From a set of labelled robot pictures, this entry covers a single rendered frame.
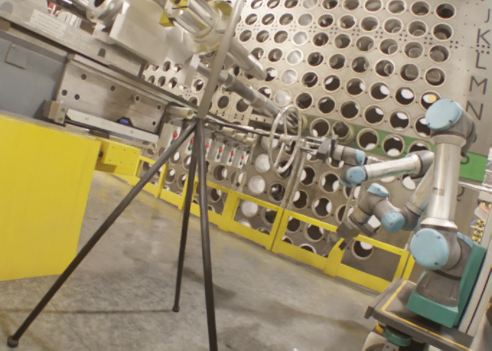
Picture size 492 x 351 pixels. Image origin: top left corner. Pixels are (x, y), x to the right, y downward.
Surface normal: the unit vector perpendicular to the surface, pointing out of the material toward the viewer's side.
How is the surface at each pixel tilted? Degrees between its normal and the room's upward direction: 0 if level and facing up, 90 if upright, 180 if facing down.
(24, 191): 90
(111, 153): 90
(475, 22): 90
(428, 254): 98
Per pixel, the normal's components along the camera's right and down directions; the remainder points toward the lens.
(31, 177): 0.83, 0.26
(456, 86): -0.48, -0.13
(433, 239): -0.88, -0.12
